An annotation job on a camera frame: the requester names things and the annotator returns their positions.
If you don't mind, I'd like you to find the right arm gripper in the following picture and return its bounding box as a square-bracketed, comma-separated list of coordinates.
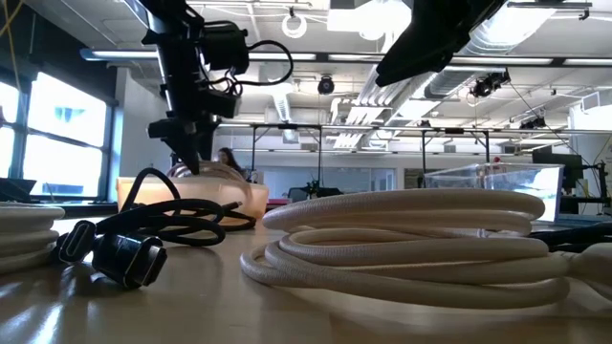
[374, 0, 509, 89]

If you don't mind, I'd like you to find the black background frame rig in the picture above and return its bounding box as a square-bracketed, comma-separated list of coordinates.
[250, 122, 492, 190]

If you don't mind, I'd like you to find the cream braided cable coil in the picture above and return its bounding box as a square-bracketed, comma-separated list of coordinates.
[240, 188, 612, 310]
[0, 203, 67, 275]

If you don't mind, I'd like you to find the white cable ring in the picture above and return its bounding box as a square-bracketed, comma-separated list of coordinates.
[280, 12, 309, 40]

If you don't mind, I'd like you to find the clear plastic bin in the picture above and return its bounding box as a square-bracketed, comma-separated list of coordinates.
[424, 162, 566, 225]

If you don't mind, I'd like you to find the overhead light bar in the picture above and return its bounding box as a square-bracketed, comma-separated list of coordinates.
[78, 47, 612, 68]

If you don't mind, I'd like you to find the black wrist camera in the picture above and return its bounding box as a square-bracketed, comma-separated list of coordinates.
[200, 21, 251, 76]

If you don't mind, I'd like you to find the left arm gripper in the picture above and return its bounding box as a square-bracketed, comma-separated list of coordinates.
[142, 23, 241, 176]

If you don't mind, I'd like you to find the black HDMI cable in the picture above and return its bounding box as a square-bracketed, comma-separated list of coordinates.
[55, 166, 227, 290]

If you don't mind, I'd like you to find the person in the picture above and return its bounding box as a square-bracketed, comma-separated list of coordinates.
[215, 146, 246, 179]

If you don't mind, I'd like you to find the silver ventilation duct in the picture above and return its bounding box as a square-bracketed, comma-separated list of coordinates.
[423, 4, 558, 99]

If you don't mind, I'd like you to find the black ceiling camera cluster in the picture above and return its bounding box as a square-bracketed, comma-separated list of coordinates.
[470, 69, 512, 99]

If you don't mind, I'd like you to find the beige tray bin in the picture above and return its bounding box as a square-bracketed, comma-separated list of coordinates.
[116, 175, 271, 226]

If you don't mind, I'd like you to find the black monitor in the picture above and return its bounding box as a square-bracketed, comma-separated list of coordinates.
[532, 151, 585, 191]

